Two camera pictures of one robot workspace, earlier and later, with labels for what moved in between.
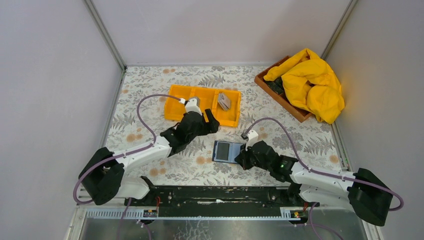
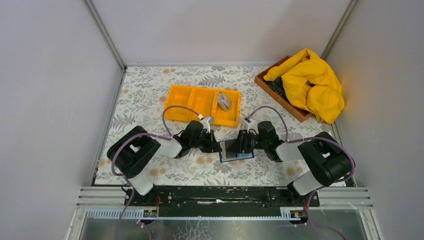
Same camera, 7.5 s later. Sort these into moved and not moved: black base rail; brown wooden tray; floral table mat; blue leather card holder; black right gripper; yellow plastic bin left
Moved: blue leather card holder; black right gripper
Not moved: black base rail; brown wooden tray; floral table mat; yellow plastic bin left
